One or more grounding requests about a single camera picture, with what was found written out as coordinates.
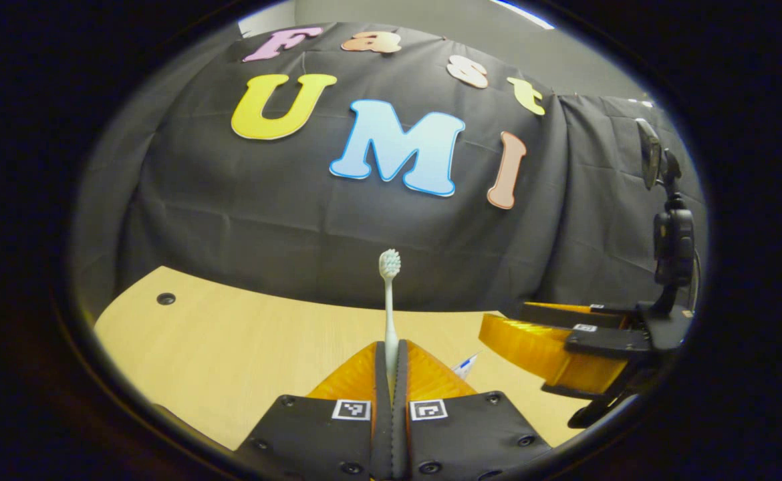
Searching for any white toothbrush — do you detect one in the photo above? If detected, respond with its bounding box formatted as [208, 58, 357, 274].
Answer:
[378, 249, 402, 381]

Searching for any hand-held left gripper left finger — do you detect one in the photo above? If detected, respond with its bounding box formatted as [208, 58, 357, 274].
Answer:
[234, 341, 392, 481]

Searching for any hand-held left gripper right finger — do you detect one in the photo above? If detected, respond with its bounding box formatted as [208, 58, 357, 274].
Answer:
[394, 339, 552, 481]

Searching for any black backdrop cloth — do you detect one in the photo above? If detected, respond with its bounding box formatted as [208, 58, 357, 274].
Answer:
[74, 21, 709, 321]

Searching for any white toothpaste tube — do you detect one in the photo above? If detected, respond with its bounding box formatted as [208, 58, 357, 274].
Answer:
[451, 353, 480, 381]

